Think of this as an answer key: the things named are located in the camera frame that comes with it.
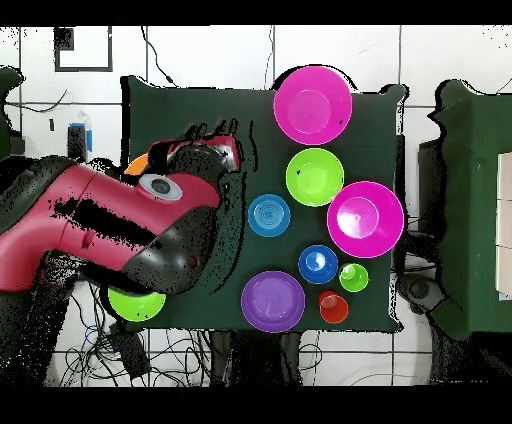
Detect pink plastic bowl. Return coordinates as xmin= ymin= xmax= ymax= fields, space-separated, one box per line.
xmin=326 ymin=180 xmax=405 ymax=259
xmin=272 ymin=65 xmax=354 ymax=146

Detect light blue plastic bowl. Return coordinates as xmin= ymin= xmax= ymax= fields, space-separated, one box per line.
xmin=247 ymin=193 xmax=292 ymax=238

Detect green plastic bowl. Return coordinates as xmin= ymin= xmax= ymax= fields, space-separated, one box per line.
xmin=285 ymin=147 xmax=346 ymax=208
xmin=107 ymin=287 xmax=167 ymax=323

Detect dark blue plastic bowl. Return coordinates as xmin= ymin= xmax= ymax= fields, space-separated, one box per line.
xmin=297 ymin=244 xmax=340 ymax=286

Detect purple plastic bowl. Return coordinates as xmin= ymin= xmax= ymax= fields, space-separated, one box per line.
xmin=240 ymin=270 xmax=306 ymax=334

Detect green plastic cup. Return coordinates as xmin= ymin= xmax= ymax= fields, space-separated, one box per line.
xmin=338 ymin=262 xmax=370 ymax=294

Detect dark green table cloth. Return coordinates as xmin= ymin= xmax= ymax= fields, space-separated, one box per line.
xmin=120 ymin=74 xmax=410 ymax=335

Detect orange plastic cup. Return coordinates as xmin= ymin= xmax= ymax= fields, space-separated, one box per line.
xmin=318 ymin=290 xmax=350 ymax=325

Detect orange plastic bowl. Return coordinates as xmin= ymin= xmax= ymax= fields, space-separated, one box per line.
xmin=123 ymin=153 xmax=151 ymax=176

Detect black power adapter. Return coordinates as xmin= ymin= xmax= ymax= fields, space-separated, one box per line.
xmin=108 ymin=323 xmax=152 ymax=380

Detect green cloth side table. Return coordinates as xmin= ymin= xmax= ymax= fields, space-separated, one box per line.
xmin=0 ymin=65 xmax=25 ymax=161
xmin=427 ymin=78 xmax=512 ymax=341

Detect beige boxes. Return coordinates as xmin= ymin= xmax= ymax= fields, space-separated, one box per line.
xmin=495 ymin=151 xmax=512 ymax=301

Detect black floor cable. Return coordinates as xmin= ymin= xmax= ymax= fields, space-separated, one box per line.
xmin=139 ymin=26 xmax=178 ymax=87

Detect black pedestal leg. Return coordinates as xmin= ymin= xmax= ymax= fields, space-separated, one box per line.
xmin=397 ymin=273 xmax=447 ymax=317

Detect black upright post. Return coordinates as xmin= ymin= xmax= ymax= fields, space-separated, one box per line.
xmin=66 ymin=123 xmax=90 ymax=161

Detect black square floor frame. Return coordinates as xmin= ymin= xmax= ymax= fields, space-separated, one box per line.
xmin=53 ymin=26 xmax=114 ymax=73

